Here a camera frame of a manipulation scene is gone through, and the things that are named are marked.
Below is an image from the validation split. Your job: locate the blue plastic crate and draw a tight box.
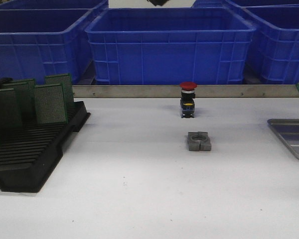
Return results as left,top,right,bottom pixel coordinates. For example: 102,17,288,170
0,9,94,84
224,0,299,8
85,7,255,85
191,0,235,9
0,0,108,10
242,6,299,85

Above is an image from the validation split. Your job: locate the black slotted board rack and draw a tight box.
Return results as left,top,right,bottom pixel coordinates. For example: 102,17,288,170
0,78,92,193

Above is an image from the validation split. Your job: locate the grey metal clamp block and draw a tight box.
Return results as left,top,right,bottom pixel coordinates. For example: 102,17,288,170
187,131,212,151

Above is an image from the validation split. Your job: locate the red emergency stop button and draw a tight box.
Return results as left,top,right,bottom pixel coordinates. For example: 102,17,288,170
179,82,197,118

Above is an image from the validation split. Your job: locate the silver metal tray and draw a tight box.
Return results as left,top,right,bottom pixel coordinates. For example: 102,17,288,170
267,119,299,160

